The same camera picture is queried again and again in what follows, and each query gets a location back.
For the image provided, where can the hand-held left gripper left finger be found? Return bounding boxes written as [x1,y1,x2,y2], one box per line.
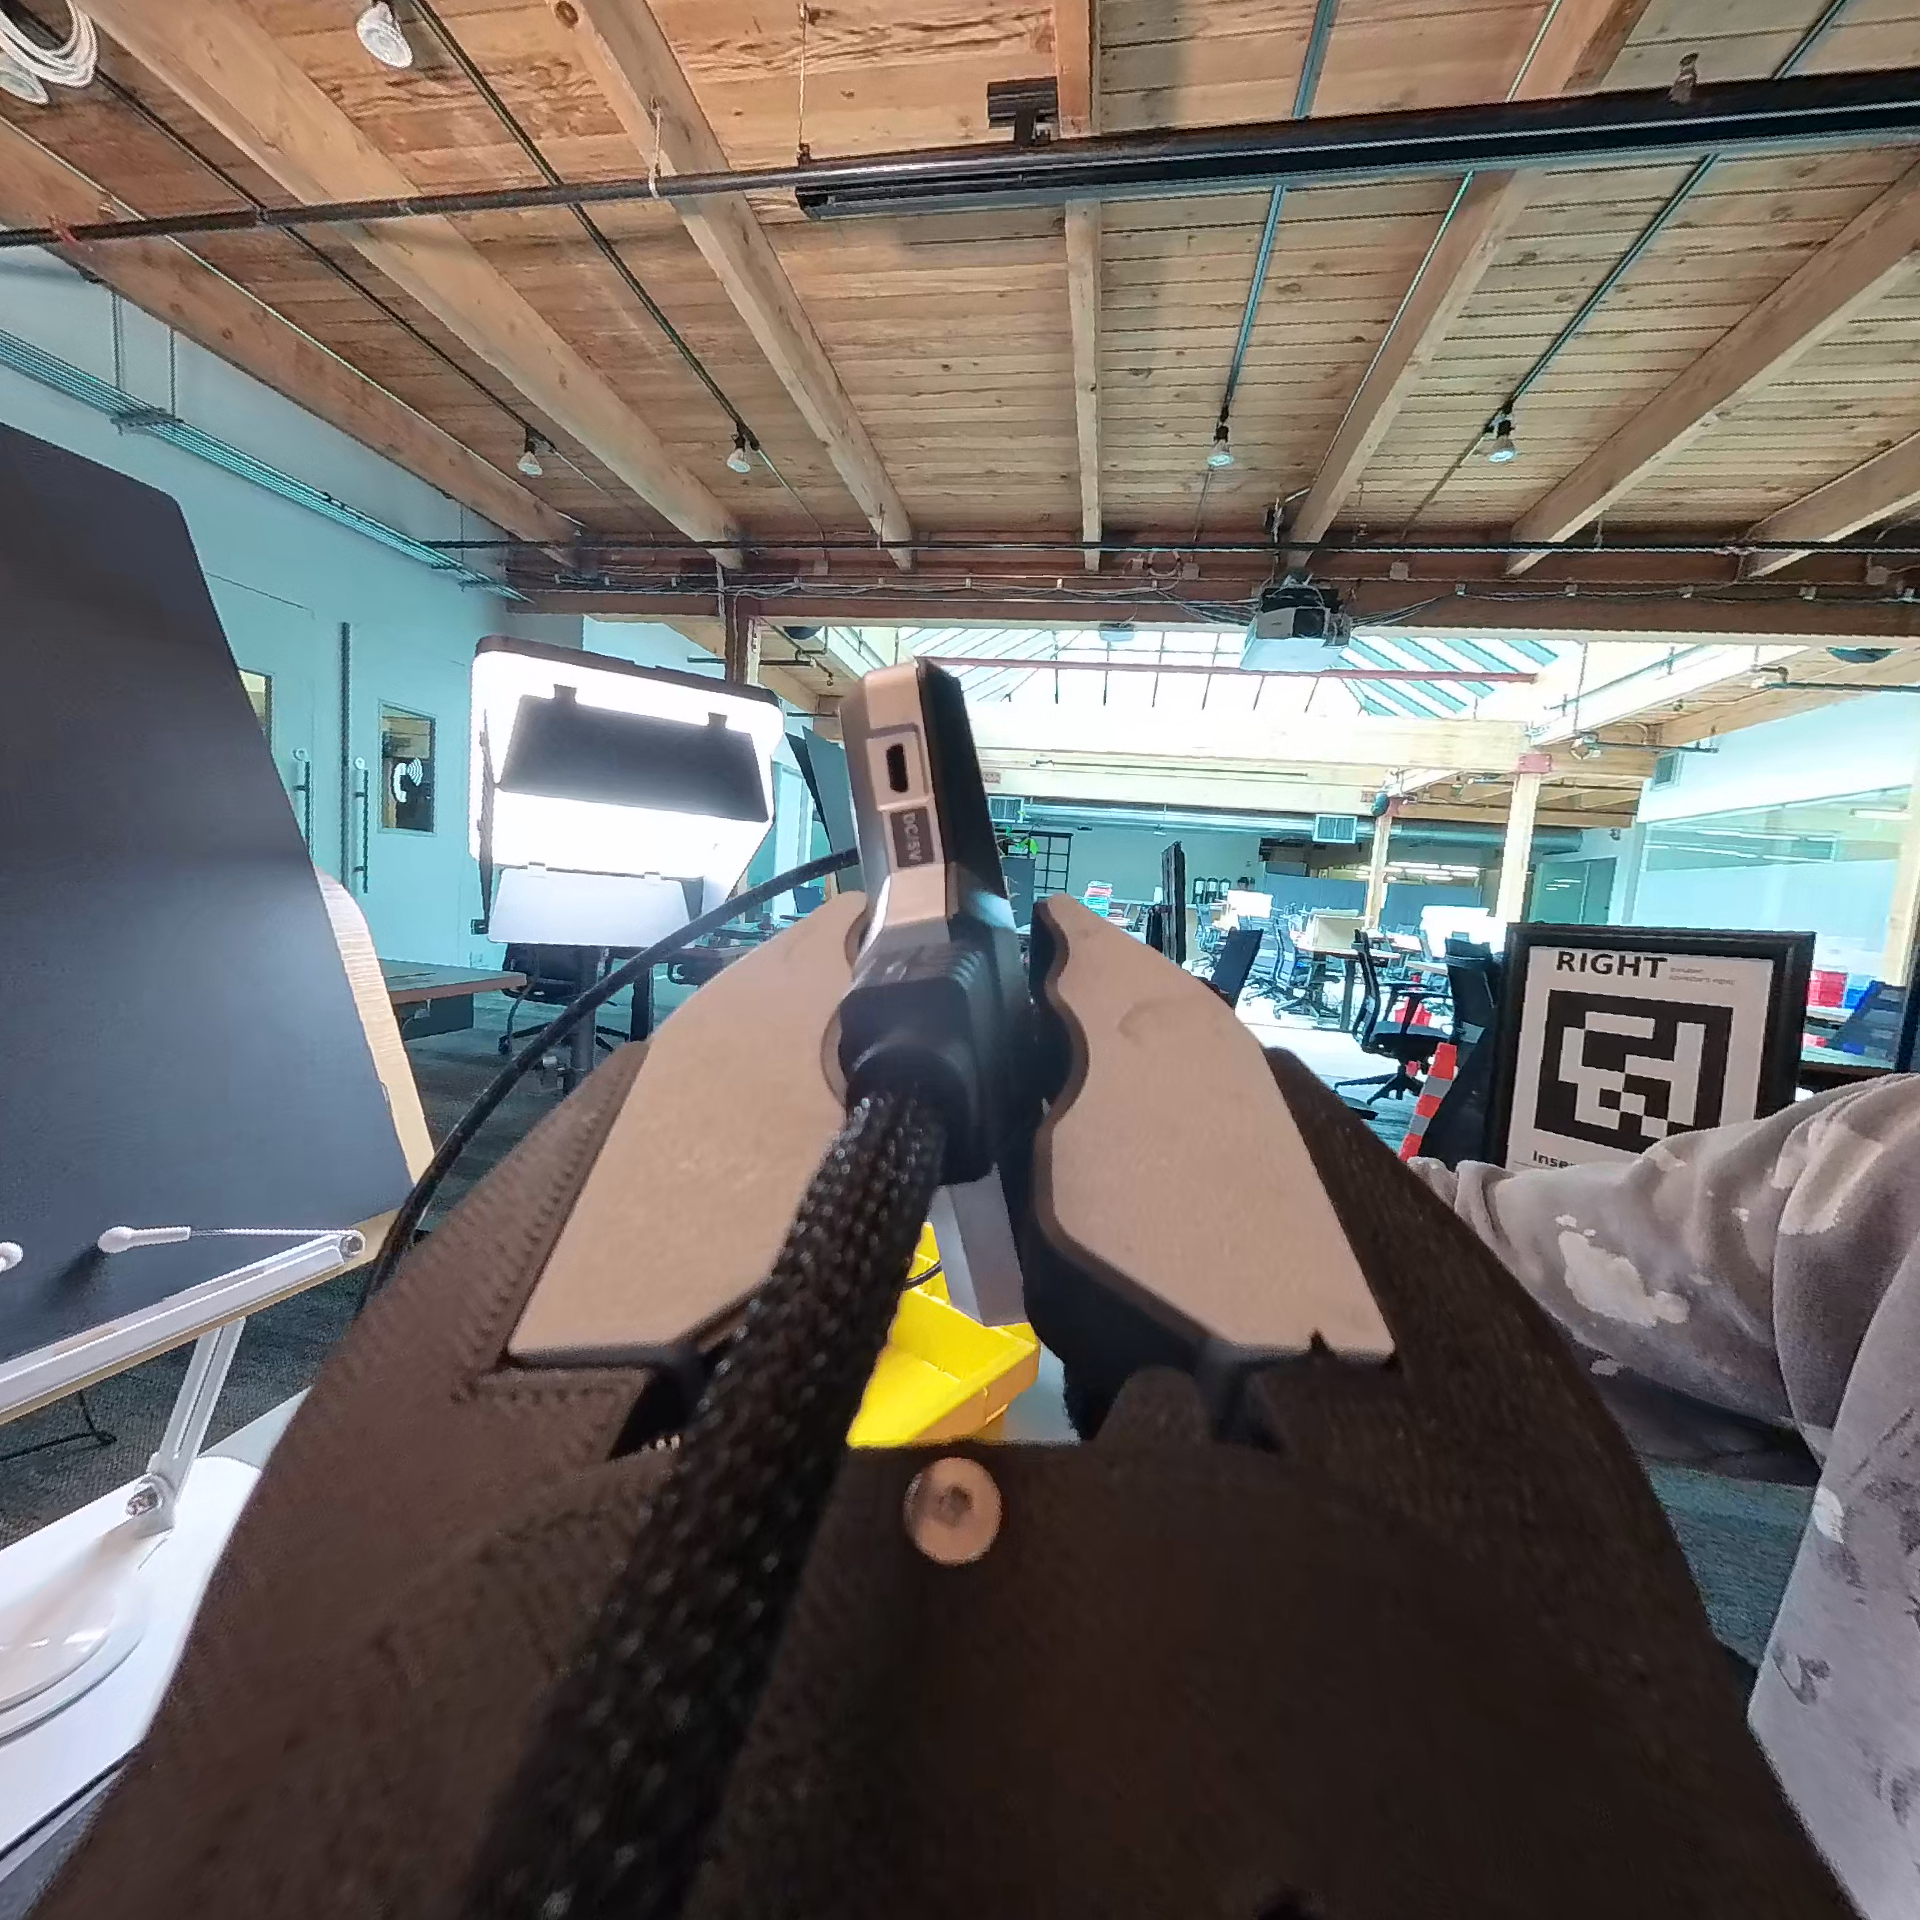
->
[506,895,879,1390]

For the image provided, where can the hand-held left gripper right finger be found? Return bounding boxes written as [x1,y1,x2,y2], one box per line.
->
[1016,895,1399,1440]

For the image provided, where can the black braided hdmi cable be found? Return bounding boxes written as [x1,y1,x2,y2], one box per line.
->
[456,892,1043,1920]

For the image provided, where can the yellow storage bin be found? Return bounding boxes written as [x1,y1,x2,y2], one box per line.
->
[846,1222,1043,1450]

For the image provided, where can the silver multiport hub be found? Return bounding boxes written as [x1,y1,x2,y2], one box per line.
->
[832,657,1043,1331]

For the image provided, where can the person's right forearm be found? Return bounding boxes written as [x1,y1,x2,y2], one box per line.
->
[1409,1073,1920,1488]

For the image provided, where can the black office chair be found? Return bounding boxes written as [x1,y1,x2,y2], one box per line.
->
[498,943,632,1060]
[1333,930,1449,1116]

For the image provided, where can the wooden desk black legs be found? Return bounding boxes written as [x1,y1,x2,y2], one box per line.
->
[381,961,530,1041]

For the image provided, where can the lit studio light panel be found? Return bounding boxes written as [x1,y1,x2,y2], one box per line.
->
[467,635,789,1053]

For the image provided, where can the black framed tag sign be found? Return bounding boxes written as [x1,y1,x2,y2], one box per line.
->
[1484,927,1817,1177]

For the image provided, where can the ceiling projector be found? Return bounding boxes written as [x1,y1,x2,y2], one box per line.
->
[1242,584,1350,670]

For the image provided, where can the thin black cable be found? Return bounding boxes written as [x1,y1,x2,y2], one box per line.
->
[365,847,863,1308]

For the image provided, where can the wall phone sign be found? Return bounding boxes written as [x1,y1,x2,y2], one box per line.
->
[378,704,438,837]

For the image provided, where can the black ceiling track rail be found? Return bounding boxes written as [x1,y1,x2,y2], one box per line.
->
[794,67,1920,225]

